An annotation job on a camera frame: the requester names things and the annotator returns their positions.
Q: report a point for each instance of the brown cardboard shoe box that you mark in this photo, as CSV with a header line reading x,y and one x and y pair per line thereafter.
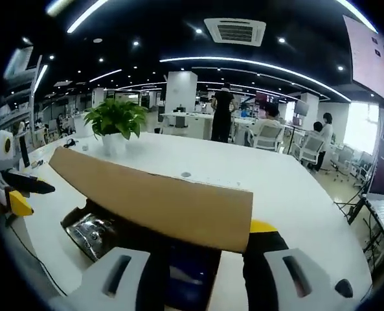
x,y
162,201

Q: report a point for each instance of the black monitor on pole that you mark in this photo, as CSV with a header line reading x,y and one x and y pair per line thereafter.
x,y
302,107

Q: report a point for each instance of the black computer mouse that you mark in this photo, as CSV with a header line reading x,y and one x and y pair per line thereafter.
x,y
344,288

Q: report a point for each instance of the small white cap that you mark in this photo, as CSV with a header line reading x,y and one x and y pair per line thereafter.
x,y
85,147

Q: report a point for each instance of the potted green plant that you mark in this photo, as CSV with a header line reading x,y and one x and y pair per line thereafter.
x,y
114,120

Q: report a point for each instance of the ceiling air conditioner vent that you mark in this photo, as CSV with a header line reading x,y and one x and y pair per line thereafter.
x,y
235,31

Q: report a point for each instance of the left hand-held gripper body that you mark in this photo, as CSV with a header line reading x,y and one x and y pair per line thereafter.
x,y
4,158

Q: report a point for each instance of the small black headset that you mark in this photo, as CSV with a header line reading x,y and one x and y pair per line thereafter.
x,y
70,143

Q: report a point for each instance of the black laptop stand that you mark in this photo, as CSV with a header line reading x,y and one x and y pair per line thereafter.
x,y
353,210

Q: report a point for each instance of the large display screen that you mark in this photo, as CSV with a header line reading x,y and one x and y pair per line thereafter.
x,y
376,58

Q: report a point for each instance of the white office chair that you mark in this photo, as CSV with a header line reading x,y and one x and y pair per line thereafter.
x,y
269,136
342,162
309,147
363,166

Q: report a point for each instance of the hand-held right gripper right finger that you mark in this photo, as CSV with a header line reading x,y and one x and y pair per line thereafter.
x,y
266,275

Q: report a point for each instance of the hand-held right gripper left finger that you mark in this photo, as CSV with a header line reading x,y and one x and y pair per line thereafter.
x,y
107,282

